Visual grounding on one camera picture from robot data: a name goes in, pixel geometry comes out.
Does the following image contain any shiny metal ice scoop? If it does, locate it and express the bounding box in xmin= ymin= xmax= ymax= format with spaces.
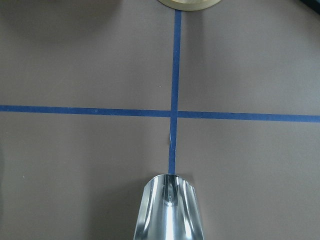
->
xmin=133 ymin=174 xmax=205 ymax=240

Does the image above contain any round wooden stand base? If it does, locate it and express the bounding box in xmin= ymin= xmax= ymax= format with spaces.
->
xmin=158 ymin=0 xmax=221 ymax=12

